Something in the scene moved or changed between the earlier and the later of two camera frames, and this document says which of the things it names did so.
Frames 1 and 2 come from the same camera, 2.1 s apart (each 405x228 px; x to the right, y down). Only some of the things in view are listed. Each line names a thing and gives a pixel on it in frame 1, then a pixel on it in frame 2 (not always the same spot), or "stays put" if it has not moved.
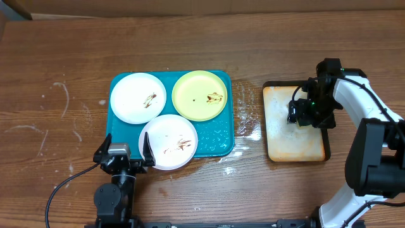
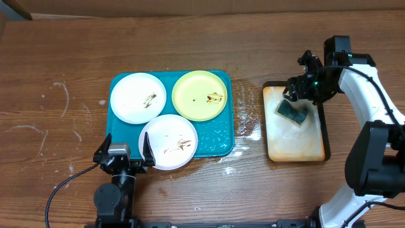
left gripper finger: x=102 y=149 stays put
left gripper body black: x=136 y=168 stays put
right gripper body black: x=320 y=112 to x=316 y=90
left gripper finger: x=149 y=158 stays put
